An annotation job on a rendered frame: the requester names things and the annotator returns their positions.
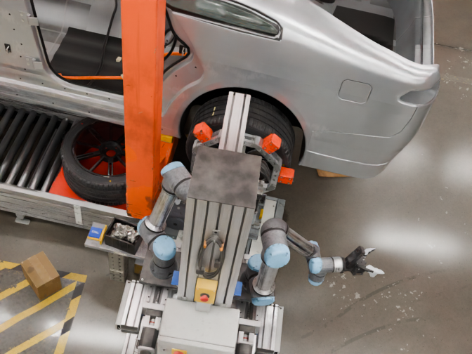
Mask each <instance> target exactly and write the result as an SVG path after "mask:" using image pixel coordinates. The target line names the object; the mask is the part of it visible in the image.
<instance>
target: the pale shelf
mask: <svg viewBox="0 0 472 354"><path fill-rule="evenodd" d="M92 226H93V227H96V228H102V229H103V230H104V228H105V225H103V224H100V223H94V222H93V224H92ZM84 246H85V247H88V248H92V249H97V250H101V251H106V252H110V253H113V254H119V255H122V256H128V257H131V258H137V259H140V260H144V259H145V254H146V251H147V247H148V246H147V245H146V243H145V242H144V240H143V241H142V242H141V244H140V246H139V248H138V250H137V252H136V254H135V255H133V254H130V253H127V252H125V251H122V250H119V249H116V248H114V247H111V246H108V245H106V244H105V236H104V238H103V241H102V244H100V241H97V240H91V239H88V238H86V241H85V243H84Z"/></svg>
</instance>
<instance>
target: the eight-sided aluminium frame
mask: <svg viewBox="0 0 472 354"><path fill-rule="evenodd" d="M221 132H222V129H219V130H218V131H216V132H213V133H212V137H211V140H208V141H207V142H204V143H201V142H200V141H199V140H198V139H197V140H195V141H194V145H193V147H192V159H191V166H190V170H191V172H192V170H193V166H194V163H195V157H196V153H197V147H198V145H201V146H205V147H209V146H211V145H214V144H217V143H219V142H220V139H221ZM263 140H264V139H262V137H259V136H254V135H250V134H247V133H245V134H244V142H243V145H246V146H248V147H251V148H256V149H257V150H258V151H259V152H260V153H261V154H262V155H263V156H264V157H265V158H266V159H267V160H268V161H269V163H270V164H271V165H272V166H273V172H272V176H271V178H270V182H269V183H265V184H268V187H267V190H266V191H263V193H265V192H268V191H272V190H274V189H275V188H276V185H277V180H278V176H279V174H280V170H281V166H282V159H281V158H280V157H279V156H278V155H277V153H276V152H272V153H271V154H268V153H267V152H266V151H265V150H263V149H262V146H263Z"/></svg>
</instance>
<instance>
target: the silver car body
mask: <svg viewBox="0 0 472 354"><path fill-rule="evenodd" d="M440 79H441V77H440V66H439V64H434V24H433V4H432V0H166V15H165V35H164V71H163V90H162V127H161V134H163V135H167V136H173V137H176V138H178V120H179V118H180V115H181V113H182V111H183V109H184V108H185V106H186V105H187V104H188V103H189V102H190V101H191V100H192V99H193V98H195V97H197V96H198V95H199V94H201V93H203V92H206V91H209V90H211V89H216V88H220V87H226V86H241V87H247V88H251V89H256V90H259V91H262V92H264V93H267V94H269V95H271V96H273V97H275V98H277V99H278V100H280V101H282V102H283V103H284V104H285V105H286V106H287V107H289V108H290V109H291V110H292V111H293V112H294V114H295V115H296V116H297V117H298V118H299V120H300V122H301V124H302V126H303V128H304V131H305V133H306V140H307V149H306V155H305V157H304V160H303V162H302V163H301V166H307V167H310V168H314V169H319V170H323V171H328V172H332V173H338V174H341V175H345V176H351V177H354V178H372V177H375V176H378V175H379V174H380V173H382V172H383V171H384V170H385V169H386V167H387V166H388V165H389V164H390V163H391V161H392V160H393V159H394V158H395V157H396V156H397V155H398V154H399V153H400V152H401V151H402V150H403V149H404V148H405V147H406V146H407V145H408V144H409V143H410V142H411V140H412V139H413V138H414V137H415V136H416V135H417V133H418V132H419V130H420V128H421V127H422V125H423V123H424V121H425V120H426V118H427V116H428V113H429V112H430V110H431V108H432V105H433V103H434V101H435V99H436V96H437V94H438V91H439V88H440ZM0 96H3V97H7V98H12V99H16V100H22V101H25V102H29V103H34V104H37V105H43V106H46V107H51V108H54V109H57V110H62V111H65V112H70V113H73V114H78V115H81V116H84V117H89V118H92V119H97V120H101V121H104V122H110V123H113V124H119V125H122V126H124V85H123V62H122V16H121V0H0Z"/></svg>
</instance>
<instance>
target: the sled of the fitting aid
mask: <svg viewBox="0 0 472 354"><path fill-rule="evenodd" d="M266 196H267V194H263V195H262V198H261V199H260V201H259V204H258V212H257V214H256V217H255V221H254V227H253V228H250V231H249V236H248V239H251V240H257V239H258V234H259V230H260V227H261V220H262V217H263V210H264V206H265V202H266Z"/></svg>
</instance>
